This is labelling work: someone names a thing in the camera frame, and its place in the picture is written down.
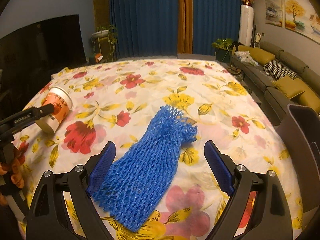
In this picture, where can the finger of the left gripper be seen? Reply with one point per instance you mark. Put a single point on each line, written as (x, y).
(19, 121)

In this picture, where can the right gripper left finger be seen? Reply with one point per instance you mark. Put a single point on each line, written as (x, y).
(48, 216)

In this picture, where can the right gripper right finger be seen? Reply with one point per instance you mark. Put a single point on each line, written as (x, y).
(257, 207)

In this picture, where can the orange white paper cup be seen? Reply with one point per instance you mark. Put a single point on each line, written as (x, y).
(62, 104)

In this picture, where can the blue foam fruit net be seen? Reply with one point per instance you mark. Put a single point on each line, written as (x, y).
(135, 183)

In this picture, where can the dark grey trash bin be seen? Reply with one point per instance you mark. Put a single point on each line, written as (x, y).
(299, 130)

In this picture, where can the person's left hand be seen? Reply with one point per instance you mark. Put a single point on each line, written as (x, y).
(13, 170)

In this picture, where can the black television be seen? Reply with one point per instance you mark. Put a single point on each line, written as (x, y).
(30, 55)

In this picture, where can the floral tablecloth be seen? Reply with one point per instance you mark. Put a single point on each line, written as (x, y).
(116, 102)

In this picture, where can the plant on stand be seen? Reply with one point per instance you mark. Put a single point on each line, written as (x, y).
(104, 43)

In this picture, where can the mustard yellow cushion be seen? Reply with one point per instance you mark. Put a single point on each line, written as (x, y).
(287, 86)

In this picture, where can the grey sofa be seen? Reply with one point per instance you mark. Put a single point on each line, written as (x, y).
(273, 102)

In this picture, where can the black white patterned cushion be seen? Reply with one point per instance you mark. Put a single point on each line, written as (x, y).
(278, 70)

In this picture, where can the potted green plant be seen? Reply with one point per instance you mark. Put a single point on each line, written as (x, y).
(223, 49)

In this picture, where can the blue curtain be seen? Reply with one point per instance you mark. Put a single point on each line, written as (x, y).
(149, 27)

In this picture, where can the white standing air conditioner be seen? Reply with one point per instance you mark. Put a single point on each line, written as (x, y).
(246, 25)

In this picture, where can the sailboat tree painting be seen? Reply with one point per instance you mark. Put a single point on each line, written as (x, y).
(301, 17)

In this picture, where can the small landscape painting left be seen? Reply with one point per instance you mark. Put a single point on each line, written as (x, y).
(274, 12)

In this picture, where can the orange curtain strip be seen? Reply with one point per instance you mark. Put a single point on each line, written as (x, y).
(185, 27)

